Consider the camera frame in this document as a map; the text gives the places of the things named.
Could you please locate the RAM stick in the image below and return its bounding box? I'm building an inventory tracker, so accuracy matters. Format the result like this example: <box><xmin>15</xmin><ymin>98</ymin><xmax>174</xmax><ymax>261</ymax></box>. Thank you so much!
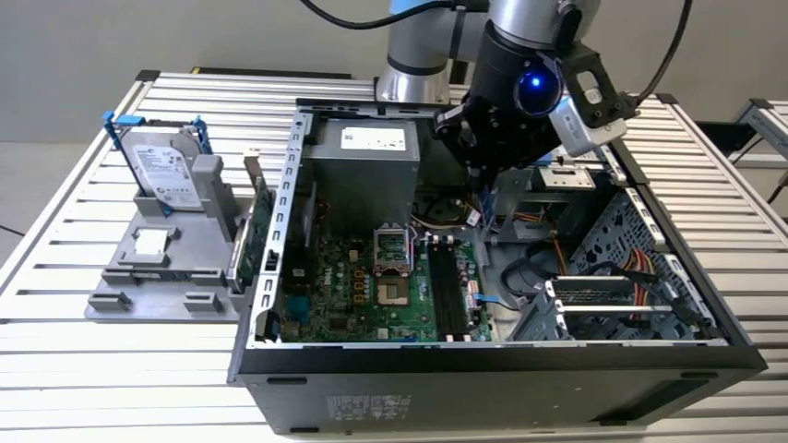
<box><xmin>482</xmin><ymin>182</ymin><xmax>496</xmax><ymax>232</ymax></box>

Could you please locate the RAM slot with white clips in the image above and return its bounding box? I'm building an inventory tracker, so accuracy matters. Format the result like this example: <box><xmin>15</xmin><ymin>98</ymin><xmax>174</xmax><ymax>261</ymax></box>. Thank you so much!
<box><xmin>447</xmin><ymin>234</ymin><xmax>475</xmax><ymax>343</ymax></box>
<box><xmin>432</xmin><ymin>234</ymin><xmax>459</xmax><ymax>343</ymax></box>

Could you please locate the grey Dell power supply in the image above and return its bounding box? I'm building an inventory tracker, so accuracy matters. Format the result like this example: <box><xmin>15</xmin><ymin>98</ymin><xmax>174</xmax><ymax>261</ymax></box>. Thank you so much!
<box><xmin>300</xmin><ymin>117</ymin><xmax>424</xmax><ymax>232</ymax></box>

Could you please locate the aluminium slat side table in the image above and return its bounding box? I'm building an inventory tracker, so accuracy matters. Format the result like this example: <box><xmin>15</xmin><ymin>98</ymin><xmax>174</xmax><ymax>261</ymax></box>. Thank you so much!
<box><xmin>726</xmin><ymin>97</ymin><xmax>788</xmax><ymax>168</ymax></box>

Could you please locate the black case fan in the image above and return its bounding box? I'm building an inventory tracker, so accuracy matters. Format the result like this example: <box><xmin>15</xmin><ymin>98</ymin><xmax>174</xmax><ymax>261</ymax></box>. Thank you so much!
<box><xmin>287</xmin><ymin>180</ymin><xmax>323</xmax><ymax>265</ymax></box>

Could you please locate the grey metal disk bay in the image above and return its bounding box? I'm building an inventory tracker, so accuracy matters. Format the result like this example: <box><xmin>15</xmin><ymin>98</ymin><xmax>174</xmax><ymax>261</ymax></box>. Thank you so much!
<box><xmin>508</xmin><ymin>271</ymin><xmax>679</xmax><ymax>343</ymax></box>

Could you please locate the CPU socket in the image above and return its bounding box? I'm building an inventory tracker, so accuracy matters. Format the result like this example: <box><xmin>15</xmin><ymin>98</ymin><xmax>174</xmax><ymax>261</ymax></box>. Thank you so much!
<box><xmin>376</xmin><ymin>275</ymin><xmax>412</xmax><ymax>308</ymax></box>

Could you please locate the green graphics card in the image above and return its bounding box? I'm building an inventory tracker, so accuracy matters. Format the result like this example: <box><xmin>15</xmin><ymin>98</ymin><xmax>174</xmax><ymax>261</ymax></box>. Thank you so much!
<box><xmin>224</xmin><ymin>155</ymin><xmax>278</xmax><ymax>294</ymax></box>

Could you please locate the green Dell motherboard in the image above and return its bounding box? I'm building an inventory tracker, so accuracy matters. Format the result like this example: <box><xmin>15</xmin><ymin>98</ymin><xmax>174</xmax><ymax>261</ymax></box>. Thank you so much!
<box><xmin>278</xmin><ymin>228</ymin><xmax>495</xmax><ymax>345</ymax></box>

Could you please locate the hard disk in blue carrier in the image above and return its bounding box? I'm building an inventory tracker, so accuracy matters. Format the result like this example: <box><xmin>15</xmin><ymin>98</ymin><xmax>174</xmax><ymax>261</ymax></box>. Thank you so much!
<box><xmin>103</xmin><ymin>109</ymin><xmax>216</xmax><ymax>217</ymax></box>

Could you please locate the silver topped CPU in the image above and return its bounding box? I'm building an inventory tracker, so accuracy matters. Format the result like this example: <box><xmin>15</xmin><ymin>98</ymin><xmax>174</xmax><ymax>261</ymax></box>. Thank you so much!
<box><xmin>132</xmin><ymin>228</ymin><xmax>170</xmax><ymax>256</ymax></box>

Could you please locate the black open PC case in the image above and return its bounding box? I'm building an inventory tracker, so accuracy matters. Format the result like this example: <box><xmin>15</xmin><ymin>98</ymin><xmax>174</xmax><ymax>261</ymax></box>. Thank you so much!
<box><xmin>227</xmin><ymin>96</ymin><xmax>771</xmax><ymax>437</ymax></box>

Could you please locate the grey plastic parts rack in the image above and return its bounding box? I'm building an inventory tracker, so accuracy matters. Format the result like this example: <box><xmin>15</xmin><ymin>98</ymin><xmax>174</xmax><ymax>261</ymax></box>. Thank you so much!
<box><xmin>83</xmin><ymin>154</ymin><xmax>264</xmax><ymax>324</ymax></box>

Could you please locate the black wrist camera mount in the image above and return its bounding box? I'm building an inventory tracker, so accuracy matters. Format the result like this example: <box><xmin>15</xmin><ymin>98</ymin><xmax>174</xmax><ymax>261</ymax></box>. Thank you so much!
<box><xmin>556</xmin><ymin>41</ymin><xmax>639</xmax><ymax>133</ymax></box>

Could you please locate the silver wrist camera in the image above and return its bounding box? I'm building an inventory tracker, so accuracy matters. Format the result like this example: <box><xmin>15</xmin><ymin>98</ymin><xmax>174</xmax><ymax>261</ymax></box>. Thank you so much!
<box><xmin>550</xmin><ymin>99</ymin><xmax>628</xmax><ymax>157</ymax></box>

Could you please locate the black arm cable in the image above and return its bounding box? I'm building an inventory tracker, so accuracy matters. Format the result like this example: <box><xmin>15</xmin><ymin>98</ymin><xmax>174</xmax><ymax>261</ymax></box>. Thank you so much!
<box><xmin>631</xmin><ymin>0</ymin><xmax>695</xmax><ymax>105</ymax></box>
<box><xmin>298</xmin><ymin>0</ymin><xmax>494</xmax><ymax>30</ymax></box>

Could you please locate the thick black cable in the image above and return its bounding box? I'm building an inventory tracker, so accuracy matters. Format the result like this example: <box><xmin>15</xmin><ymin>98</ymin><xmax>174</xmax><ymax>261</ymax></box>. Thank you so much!
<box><xmin>499</xmin><ymin>242</ymin><xmax>559</xmax><ymax>317</ymax></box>

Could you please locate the metal socket cover frame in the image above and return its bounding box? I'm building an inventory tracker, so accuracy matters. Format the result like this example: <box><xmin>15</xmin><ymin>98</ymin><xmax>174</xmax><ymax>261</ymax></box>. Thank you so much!
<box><xmin>374</xmin><ymin>223</ymin><xmax>412</xmax><ymax>274</ymax></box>

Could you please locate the black cable with blue tab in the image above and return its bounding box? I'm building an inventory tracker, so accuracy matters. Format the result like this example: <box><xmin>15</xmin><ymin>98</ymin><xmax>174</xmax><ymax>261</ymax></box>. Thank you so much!
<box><xmin>471</xmin><ymin>289</ymin><xmax>518</xmax><ymax>305</ymax></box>

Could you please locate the coloured power wire bundle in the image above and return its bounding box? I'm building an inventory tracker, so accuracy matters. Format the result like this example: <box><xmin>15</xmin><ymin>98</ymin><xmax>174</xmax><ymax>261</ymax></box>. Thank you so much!
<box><xmin>620</xmin><ymin>246</ymin><xmax>659</xmax><ymax>319</ymax></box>

